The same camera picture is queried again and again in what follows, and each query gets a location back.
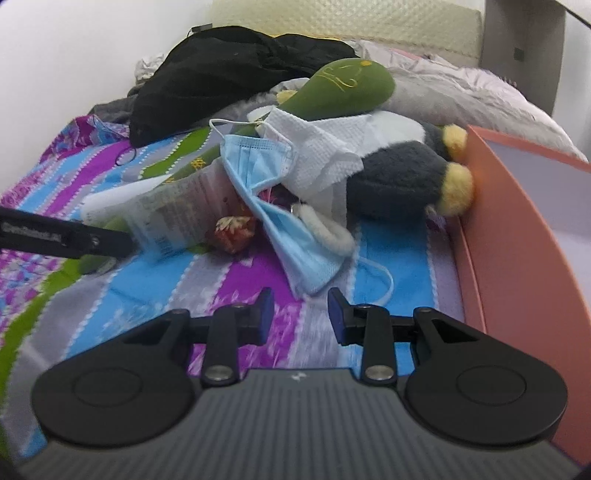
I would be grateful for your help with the white face mask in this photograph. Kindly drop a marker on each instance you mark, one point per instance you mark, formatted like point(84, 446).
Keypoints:
point(314, 143)

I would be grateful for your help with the long green plush toy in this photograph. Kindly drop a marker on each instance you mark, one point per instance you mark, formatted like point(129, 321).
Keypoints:
point(341, 87)

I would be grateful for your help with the black cloth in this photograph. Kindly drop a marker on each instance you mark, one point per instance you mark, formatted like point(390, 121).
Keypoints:
point(207, 78)

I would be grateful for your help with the red snack wrapper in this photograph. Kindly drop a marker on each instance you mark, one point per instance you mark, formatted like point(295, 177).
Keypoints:
point(233, 234)

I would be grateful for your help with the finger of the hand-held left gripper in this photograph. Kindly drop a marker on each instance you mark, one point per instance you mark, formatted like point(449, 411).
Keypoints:
point(104, 242)

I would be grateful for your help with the clear plastic packet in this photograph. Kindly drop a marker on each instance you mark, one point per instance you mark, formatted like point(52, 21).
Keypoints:
point(184, 198)

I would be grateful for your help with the wall socket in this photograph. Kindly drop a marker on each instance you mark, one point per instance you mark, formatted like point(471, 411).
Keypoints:
point(520, 54)

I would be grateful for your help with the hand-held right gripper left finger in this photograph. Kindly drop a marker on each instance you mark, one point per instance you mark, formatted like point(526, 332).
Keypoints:
point(265, 318)

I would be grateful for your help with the grey duvet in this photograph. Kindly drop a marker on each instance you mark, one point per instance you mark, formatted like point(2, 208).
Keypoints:
point(466, 90)

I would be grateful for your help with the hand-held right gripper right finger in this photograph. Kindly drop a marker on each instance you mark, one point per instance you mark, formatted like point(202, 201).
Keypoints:
point(335, 318)

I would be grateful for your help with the orange cardboard box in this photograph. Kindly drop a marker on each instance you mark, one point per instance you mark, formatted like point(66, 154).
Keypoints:
point(531, 258)

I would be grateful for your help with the grey penguin plush toy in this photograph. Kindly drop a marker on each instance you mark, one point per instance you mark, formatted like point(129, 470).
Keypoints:
point(397, 180)

